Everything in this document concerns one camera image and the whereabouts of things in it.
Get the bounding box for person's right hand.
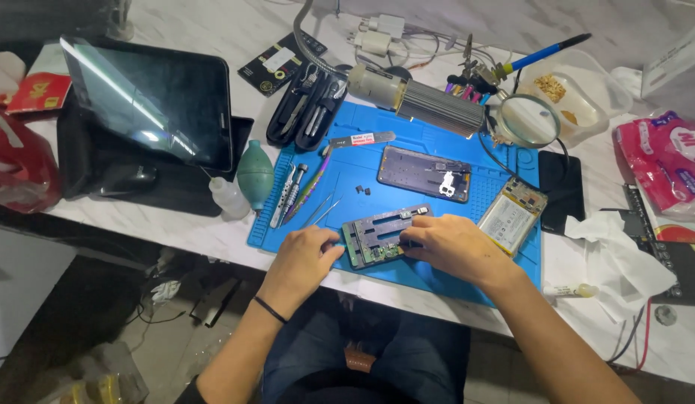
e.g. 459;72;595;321
400;214;522;294

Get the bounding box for person's left hand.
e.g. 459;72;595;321
256;226;346;321

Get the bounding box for grey metal circuit board holder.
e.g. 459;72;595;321
341;203;434;270

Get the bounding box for black wristband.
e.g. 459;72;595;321
252;296;290;325

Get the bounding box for phone midframe with white battery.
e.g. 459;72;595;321
477;178;549;258

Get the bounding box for thin silver tweezers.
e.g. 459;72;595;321
301;193;344;229

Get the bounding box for silver perforated tweezers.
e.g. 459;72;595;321
269;163;297;230

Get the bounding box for silver precision screwdriver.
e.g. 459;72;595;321
279;163;309;224

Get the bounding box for rainbow coloured tweezers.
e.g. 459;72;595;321
282;145;333;226

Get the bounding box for white plastic squeeze bottle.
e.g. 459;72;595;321
208;175;252;221

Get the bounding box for green rubber dust blower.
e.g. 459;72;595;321
236;139;275;217

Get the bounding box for small white glue bottle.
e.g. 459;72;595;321
542;283;601;299

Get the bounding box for blue silicone repair mat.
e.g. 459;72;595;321
247;100;543;309

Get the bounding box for person's blue jeans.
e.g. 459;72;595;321
260;291;472;404

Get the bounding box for black tablet case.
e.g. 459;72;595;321
56;92;255;218

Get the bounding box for metal spudger with red label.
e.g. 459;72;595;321
328;131;397;150

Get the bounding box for round magnifying glass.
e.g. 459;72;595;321
495;92;562;150

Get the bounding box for silver ribbed gooseneck lamp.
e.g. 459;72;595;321
293;0;487;140

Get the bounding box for black open tool case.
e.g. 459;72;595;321
265;63;349;153

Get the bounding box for crumpled white tissue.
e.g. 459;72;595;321
564;210;679;324

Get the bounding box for helping hand clip stand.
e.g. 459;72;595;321
444;33;501;106

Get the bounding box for clear plastic container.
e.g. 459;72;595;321
515;49;635;149

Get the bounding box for black printed card packet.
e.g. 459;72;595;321
237;31;328;98

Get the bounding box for blue soldering iron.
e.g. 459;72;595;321
495;33;593;80

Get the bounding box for black tablet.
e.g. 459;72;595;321
59;36;235;174

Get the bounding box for black flat board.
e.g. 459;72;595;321
601;184;695;307

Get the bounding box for pink tissue packet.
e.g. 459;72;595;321
615;110;695;221

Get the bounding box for white charger plug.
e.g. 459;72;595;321
359;13;406;39
347;30;392;57

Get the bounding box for clear plastic bag heap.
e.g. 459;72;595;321
36;341;150;404

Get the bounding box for white cardboard box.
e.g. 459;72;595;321
640;21;695;117

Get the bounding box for red plastic bag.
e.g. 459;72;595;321
0;102;63;214

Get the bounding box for red paper packet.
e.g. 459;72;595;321
6;71;73;116

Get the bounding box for white cloth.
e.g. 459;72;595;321
0;46;27;100

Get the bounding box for grey phone frame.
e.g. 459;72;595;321
377;145;472;204

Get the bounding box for black cable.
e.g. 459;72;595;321
606;304;646;364

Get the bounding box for red cable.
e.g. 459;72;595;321
617;297;655;376

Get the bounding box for white charger cables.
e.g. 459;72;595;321
400;24;514;73

